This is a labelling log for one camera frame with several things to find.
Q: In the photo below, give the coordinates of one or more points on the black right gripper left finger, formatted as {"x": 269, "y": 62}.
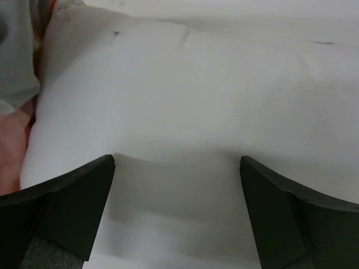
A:
{"x": 54, "y": 224}

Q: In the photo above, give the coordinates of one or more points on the orange grey checked pillowcase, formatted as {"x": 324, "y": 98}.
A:
{"x": 23, "y": 25}

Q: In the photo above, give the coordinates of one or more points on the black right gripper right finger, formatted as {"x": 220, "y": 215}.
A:
{"x": 295, "y": 226}

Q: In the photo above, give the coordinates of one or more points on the white pillow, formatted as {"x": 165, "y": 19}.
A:
{"x": 177, "y": 103}

